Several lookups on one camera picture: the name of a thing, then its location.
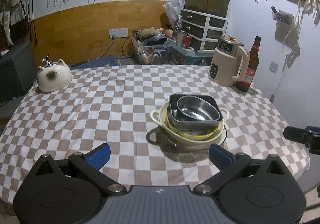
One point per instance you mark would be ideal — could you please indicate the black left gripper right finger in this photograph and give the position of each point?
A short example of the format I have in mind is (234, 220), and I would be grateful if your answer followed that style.
(231, 167)

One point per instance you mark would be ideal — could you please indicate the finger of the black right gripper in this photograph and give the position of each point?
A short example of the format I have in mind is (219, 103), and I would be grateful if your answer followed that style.
(308, 138)
(313, 128)

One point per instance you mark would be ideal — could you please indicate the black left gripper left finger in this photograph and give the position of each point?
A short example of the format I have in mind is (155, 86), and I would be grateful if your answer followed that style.
(87, 167)

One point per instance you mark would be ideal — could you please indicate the floral lemon pattern plate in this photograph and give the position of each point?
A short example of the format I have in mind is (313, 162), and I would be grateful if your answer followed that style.
(193, 133)

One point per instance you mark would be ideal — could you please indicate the oval stainless steel bowl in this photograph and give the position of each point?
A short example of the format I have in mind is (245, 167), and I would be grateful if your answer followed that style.
(198, 108)

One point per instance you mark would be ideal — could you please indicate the square stainless steel tray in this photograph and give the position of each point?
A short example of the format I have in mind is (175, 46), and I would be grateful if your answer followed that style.
(183, 124)

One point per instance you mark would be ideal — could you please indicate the cream two-handled ceramic bowl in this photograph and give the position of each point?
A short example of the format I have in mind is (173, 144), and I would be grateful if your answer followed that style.
(191, 136)

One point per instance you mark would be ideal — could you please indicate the checkered brown white tablecloth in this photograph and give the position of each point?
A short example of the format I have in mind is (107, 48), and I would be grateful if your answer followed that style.
(112, 105)

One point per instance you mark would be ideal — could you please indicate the brown beer bottle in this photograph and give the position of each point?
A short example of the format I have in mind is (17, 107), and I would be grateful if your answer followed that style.
(252, 67)

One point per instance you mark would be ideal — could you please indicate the beige electric kettle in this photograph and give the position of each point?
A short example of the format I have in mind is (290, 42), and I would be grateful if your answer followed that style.
(230, 62)

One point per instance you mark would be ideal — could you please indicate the blue cloth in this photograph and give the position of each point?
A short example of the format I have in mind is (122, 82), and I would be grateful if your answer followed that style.
(108, 61)

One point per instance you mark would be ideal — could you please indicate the silver metal ornament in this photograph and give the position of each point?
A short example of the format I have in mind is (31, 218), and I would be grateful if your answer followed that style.
(47, 62)

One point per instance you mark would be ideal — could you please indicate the dark grey side cabinet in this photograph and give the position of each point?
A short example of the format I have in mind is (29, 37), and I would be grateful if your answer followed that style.
(18, 71)

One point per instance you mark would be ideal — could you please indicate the red soda can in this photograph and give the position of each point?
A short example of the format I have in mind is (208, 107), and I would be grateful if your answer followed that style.
(186, 42)

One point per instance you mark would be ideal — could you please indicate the clear plastic storage box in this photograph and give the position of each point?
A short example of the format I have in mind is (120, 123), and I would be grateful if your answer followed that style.
(151, 51)

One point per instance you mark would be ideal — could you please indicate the white drawer cabinet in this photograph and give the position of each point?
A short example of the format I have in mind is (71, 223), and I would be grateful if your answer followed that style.
(204, 29)

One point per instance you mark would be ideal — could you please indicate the white paper cup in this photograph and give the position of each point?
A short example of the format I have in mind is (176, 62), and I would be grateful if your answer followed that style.
(179, 36)

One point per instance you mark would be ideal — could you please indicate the plush toy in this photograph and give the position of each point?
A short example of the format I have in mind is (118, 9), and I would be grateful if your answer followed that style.
(146, 33)

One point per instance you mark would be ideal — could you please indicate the clear plastic water bottle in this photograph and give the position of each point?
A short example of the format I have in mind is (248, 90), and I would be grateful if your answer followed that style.
(178, 25)

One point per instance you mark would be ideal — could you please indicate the glass fish tank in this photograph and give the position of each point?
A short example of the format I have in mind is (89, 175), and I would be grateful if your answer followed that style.
(213, 7)

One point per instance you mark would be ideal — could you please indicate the wall mounted remote holder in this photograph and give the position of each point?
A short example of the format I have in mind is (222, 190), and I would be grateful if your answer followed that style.
(283, 17)

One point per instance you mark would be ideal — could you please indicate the white wall socket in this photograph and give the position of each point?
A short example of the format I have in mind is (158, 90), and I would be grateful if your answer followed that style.
(118, 33)

